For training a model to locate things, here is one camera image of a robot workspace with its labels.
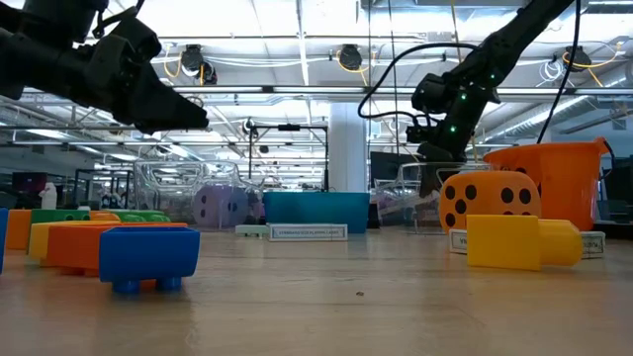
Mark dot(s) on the dark background monitor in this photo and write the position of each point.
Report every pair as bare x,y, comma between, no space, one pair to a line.
29,182

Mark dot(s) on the orange long brick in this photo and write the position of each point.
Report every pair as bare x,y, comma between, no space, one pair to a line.
74,247

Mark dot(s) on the small green square brick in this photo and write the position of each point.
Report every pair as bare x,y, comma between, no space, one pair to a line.
59,215

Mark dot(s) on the teal plastic bin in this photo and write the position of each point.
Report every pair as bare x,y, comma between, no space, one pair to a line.
316,212

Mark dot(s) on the blue-patterned playing card deck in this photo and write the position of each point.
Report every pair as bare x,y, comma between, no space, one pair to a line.
306,232

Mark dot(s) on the black background rack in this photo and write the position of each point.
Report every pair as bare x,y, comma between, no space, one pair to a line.
104,170

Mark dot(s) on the white pillar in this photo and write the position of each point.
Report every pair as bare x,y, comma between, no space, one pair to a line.
348,148

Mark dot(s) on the white bottle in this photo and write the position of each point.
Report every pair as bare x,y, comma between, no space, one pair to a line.
48,195

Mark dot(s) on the dark blue brick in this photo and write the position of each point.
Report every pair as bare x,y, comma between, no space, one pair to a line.
148,257

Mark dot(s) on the green two-stud block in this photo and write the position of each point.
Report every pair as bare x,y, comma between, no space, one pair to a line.
143,216

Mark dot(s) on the grey-backed playing card deck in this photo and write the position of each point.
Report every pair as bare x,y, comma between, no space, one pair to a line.
593,244

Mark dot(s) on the blue two-stud block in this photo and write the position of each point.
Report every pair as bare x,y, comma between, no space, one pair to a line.
2,242

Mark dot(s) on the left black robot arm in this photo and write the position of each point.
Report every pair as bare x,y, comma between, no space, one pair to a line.
34,59

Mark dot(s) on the orange pumpkin bucket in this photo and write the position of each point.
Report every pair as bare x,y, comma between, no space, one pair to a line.
564,188

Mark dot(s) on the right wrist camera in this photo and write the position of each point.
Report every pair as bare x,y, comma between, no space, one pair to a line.
430,94

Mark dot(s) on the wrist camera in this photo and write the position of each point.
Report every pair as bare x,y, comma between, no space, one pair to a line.
430,94
136,39

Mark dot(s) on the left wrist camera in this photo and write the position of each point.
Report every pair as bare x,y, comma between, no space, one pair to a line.
136,39

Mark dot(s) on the black monitor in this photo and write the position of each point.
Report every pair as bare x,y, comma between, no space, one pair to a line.
390,168

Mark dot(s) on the yellow long brick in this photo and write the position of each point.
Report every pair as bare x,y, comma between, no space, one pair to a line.
37,242

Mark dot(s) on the purple foam dice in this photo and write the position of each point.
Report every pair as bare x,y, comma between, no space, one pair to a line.
220,205

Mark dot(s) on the mint flat brick plate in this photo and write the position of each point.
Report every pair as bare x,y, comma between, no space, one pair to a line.
249,230

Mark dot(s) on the orange foam dice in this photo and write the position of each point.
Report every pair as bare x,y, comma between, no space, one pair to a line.
489,198

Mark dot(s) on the black gantry frame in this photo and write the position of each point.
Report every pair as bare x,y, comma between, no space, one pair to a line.
288,127

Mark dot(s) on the yellow single-stud block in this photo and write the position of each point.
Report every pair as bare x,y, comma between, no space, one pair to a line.
504,242

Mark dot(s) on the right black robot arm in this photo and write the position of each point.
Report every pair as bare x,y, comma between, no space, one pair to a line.
519,34

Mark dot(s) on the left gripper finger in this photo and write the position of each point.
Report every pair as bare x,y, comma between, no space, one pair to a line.
153,106
158,129

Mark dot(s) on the clear plastic container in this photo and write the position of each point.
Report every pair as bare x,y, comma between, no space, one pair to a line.
168,188
405,198

